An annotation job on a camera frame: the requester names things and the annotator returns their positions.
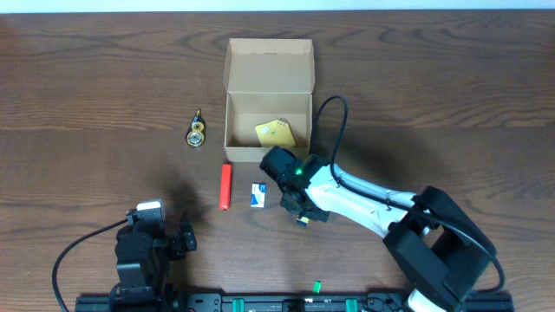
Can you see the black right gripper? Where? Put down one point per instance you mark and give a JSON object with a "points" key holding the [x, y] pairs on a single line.
{"points": [[321, 216]]}

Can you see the small white blue box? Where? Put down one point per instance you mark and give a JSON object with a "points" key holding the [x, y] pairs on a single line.
{"points": [[258, 194]]}

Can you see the black aluminium mounting rail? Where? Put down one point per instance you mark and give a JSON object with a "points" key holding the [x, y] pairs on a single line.
{"points": [[214, 302]]}

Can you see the cardboard box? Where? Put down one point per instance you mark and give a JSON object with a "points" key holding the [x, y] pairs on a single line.
{"points": [[267, 80]]}

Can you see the small green clip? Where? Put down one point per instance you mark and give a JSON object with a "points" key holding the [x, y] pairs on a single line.
{"points": [[316, 287]]}

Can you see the yellow highlighter with blue cap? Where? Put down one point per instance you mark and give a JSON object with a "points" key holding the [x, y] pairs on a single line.
{"points": [[302, 221]]}

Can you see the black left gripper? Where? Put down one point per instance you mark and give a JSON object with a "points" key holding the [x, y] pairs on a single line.
{"points": [[178, 243]]}

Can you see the red marker pen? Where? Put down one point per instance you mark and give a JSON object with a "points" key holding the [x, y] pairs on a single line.
{"points": [[225, 187]]}

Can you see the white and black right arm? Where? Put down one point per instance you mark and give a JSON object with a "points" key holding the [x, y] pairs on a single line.
{"points": [[437, 246]]}

